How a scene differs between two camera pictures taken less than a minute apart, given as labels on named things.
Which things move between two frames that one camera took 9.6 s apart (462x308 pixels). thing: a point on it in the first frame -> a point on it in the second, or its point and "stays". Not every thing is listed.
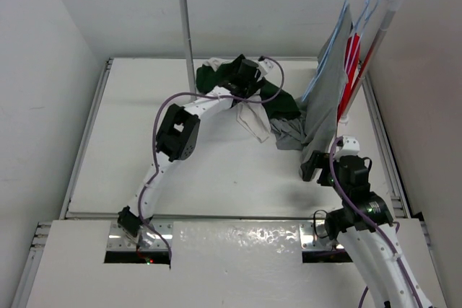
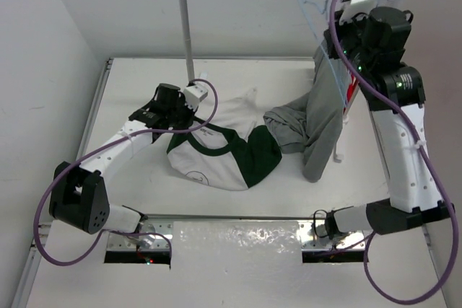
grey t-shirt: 311,125 stays
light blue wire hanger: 338,25 -> 323,12
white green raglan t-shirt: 268,101 -> 229,152
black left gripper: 254,84 -> 190,113
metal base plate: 236,236 stays
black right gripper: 318,159 -> 332,50
